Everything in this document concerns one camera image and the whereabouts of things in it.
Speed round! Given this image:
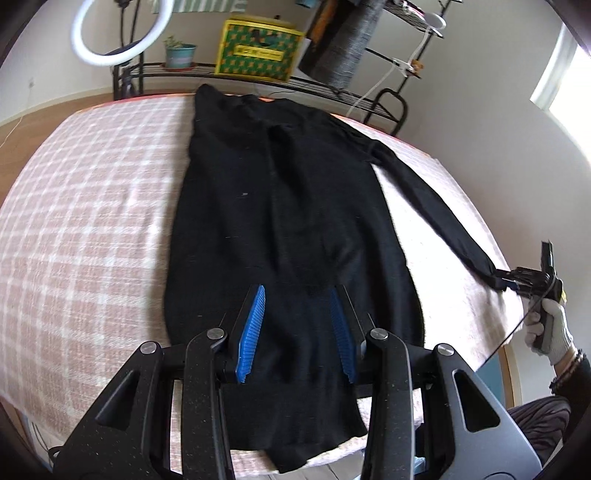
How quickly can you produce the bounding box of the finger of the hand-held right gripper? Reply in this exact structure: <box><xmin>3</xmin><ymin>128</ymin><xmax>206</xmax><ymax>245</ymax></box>
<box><xmin>490</xmin><ymin>268</ymin><xmax>520</xmax><ymax>291</ymax></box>

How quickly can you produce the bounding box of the green striped hanging cloth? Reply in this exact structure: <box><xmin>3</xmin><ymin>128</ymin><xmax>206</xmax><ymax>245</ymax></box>
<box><xmin>152</xmin><ymin>0</ymin><xmax>250</xmax><ymax>14</ymax></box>

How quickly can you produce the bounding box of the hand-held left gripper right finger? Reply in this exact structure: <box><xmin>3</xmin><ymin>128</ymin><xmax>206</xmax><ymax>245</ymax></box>
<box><xmin>329</xmin><ymin>285</ymin><xmax>543</xmax><ymax>480</ymax></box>

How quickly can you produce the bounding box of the person's striped clothing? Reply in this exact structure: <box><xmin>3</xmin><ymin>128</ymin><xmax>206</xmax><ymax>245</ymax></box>
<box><xmin>508</xmin><ymin>394</ymin><xmax>578</xmax><ymax>467</ymax></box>

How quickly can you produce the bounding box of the window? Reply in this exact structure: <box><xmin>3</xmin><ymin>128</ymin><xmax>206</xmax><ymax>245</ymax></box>
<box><xmin>530</xmin><ymin>23</ymin><xmax>591</xmax><ymax>153</ymax></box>

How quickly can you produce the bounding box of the black sweater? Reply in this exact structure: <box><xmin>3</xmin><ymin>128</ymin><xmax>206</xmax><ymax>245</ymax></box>
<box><xmin>164</xmin><ymin>84</ymin><xmax>506</xmax><ymax>474</ymax></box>

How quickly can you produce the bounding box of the teal plant pot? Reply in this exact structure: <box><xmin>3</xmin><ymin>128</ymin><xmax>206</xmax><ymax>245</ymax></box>
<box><xmin>163</xmin><ymin>36</ymin><xmax>198</xmax><ymax>71</ymax></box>

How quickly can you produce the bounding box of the yellow patterned box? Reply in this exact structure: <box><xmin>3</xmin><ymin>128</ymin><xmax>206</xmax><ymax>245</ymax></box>
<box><xmin>213</xmin><ymin>17</ymin><xmax>305</xmax><ymax>84</ymax></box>

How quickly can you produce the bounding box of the grey plaid coat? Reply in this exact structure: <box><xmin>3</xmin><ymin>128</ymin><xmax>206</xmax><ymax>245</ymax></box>
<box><xmin>318</xmin><ymin>0</ymin><xmax>384</xmax><ymax>88</ymax></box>

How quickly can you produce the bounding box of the pink plaid blanket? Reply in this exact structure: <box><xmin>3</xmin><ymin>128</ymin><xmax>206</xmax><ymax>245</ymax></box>
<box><xmin>0</xmin><ymin>95</ymin><xmax>518</xmax><ymax>476</ymax></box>

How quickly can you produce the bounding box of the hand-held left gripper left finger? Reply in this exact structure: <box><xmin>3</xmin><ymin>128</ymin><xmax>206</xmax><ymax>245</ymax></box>
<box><xmin>53</xmin><ymin>284</ymin><xmax>267</xmax><ymax>480</ymax></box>

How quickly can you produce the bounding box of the person's right hand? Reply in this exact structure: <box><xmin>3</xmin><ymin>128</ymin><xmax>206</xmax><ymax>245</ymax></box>
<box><xmin>524</xmin><ymin>298</ymin><xmax>575</xmax><ymax>365</ymax></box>

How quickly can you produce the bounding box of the black metal clothes rack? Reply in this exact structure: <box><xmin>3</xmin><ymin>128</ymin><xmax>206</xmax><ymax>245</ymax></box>
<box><xmin>111</xmin><ymin>0</ymin><xmax>462</xmax><ymax>137</ymax></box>

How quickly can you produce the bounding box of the person's right forearm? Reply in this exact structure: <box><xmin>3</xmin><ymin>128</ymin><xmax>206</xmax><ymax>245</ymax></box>
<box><xmin>549</xmin><ymin>348</ymin><xmax>588</xmax><ymax>402</ymax></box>

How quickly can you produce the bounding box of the white ring light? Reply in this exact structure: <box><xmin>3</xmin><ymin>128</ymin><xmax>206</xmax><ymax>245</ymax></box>
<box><xmin>70</xmin><ymin>0</ymin><xmax>175</xmax><ymax>68</ymax></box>

